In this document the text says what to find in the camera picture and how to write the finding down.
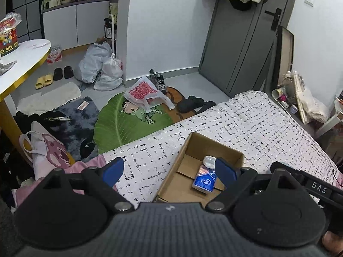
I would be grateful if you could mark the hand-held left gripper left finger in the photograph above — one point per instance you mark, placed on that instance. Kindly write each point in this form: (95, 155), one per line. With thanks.
(114, 170)

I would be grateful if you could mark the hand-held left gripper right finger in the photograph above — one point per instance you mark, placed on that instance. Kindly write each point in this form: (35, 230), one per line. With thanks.
(225, 171)

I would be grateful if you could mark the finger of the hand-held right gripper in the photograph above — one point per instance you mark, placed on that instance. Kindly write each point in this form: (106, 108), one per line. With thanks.
(294, 172)

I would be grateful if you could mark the white clear packet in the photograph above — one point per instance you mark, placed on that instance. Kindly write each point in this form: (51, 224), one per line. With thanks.
(209, 160)

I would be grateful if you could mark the blue tissue packet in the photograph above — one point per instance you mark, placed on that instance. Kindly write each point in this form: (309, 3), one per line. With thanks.
(205, 182)

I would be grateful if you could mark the brown cardboard box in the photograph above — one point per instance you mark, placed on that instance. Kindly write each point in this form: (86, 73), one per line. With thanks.
(198, 142)

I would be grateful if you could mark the person's right hand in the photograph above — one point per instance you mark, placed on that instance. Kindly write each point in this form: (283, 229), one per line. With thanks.
(333, 242)

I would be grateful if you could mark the black cap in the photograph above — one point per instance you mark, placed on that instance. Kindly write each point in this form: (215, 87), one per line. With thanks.
(87, 148)

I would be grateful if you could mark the green leaf cartoon rug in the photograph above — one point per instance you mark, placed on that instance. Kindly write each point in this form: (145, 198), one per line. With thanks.
(115, 128)

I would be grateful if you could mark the grey fluffy rug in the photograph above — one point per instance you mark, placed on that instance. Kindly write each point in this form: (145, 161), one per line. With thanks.
(77, 128)

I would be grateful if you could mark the white black-flecked bed blanket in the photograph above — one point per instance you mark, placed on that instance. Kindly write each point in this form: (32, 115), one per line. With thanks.
(241, 117)

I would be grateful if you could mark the small white jar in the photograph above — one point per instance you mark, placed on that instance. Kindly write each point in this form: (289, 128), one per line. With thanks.
(294, 109)

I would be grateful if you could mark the white side desk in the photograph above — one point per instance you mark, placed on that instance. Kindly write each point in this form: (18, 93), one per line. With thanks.
(332, 120)

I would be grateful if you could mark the white canvas tote bag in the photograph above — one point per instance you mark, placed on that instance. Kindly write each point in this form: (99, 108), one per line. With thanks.
(308, 104)

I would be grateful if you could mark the pink cartoon tote bag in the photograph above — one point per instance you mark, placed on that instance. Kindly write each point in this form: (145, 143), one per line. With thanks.
(45, 150)

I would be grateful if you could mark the white red paper tag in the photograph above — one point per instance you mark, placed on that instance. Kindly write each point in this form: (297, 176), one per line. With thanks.
(83, 105)

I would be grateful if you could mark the black gold flat packet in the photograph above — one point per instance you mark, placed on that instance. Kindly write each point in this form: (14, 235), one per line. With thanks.
(59, 118)

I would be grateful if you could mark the paper cup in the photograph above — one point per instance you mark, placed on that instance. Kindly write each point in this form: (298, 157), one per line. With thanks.
(277, 93)

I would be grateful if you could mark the red-printed white plastic bag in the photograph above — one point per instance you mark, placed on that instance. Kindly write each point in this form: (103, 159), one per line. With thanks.
(139, 91)

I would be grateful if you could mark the white flat plastic bag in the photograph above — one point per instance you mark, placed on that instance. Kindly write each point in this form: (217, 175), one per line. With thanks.
(107, 83)

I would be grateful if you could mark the clear plastic bottle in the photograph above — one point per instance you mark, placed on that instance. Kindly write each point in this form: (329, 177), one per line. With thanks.
(288, 80)

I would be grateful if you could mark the white floor mat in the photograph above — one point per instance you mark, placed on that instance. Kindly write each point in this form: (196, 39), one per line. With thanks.
(53, 96)

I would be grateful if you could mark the black clothes pile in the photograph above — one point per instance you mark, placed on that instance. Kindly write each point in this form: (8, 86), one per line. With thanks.
(29, 120)

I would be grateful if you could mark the grey sneakers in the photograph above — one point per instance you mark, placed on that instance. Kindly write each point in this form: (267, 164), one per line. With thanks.
(159, 81)

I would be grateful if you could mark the white tied plastic bag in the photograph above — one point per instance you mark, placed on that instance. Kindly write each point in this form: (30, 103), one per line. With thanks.
(112, 67)

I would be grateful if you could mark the black slide sandal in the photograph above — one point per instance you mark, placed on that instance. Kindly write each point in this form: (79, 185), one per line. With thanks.
(57, 74)
(68, 72)

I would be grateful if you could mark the large grey garbage bag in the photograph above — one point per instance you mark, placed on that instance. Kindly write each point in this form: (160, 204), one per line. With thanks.
(92, 59)

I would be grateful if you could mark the black-framed leaning board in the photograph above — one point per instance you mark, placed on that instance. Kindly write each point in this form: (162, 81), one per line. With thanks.
(284, 50)

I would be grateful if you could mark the grey door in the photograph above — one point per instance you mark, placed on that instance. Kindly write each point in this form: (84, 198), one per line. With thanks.
(235, 45)

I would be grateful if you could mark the pack of water bottles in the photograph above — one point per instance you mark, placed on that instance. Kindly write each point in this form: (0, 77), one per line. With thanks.
(55, 56)

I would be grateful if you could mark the black spray bottle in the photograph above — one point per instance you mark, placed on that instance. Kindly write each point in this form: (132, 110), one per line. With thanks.
(108, 29)

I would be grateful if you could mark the white yellow-edged table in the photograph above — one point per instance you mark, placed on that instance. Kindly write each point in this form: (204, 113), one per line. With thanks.
(24, 59)

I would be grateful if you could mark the white narrow rack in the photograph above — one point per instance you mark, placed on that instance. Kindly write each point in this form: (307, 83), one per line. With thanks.
(114, 26)

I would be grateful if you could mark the white cabinet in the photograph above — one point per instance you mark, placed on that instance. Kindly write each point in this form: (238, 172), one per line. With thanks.
(69, 24)

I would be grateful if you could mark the red snack bag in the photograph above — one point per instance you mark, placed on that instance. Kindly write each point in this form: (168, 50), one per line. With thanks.
(8, 37)

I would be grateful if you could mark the white light switch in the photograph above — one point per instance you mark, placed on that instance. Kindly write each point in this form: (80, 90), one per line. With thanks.
(310, 0)

